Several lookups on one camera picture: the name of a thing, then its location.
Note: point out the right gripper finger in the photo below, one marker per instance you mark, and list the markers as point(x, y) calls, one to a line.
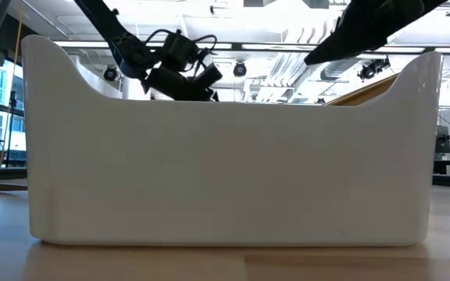
point(346, 39)

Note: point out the white plastic bin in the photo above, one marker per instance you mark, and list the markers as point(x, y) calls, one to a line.
point(225, 171)

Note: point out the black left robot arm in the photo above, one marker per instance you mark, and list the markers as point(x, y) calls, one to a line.
point(123, 43)

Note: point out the black ceiling fixture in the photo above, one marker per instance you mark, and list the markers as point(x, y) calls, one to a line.
point(240, 69)
point(110, 73)
point(373, 69)

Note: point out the black computer monitor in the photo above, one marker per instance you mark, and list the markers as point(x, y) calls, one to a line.
point(442, 140)

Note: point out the black tripod stand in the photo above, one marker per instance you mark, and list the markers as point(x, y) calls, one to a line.
point(12, 129)

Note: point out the silver ventilation duct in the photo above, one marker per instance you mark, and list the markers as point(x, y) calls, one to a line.
point(336, 70)

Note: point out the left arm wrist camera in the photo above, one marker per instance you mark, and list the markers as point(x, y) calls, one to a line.
point(178, 48)

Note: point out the ceiling light rail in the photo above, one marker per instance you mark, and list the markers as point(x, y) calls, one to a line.
point(268, 47)

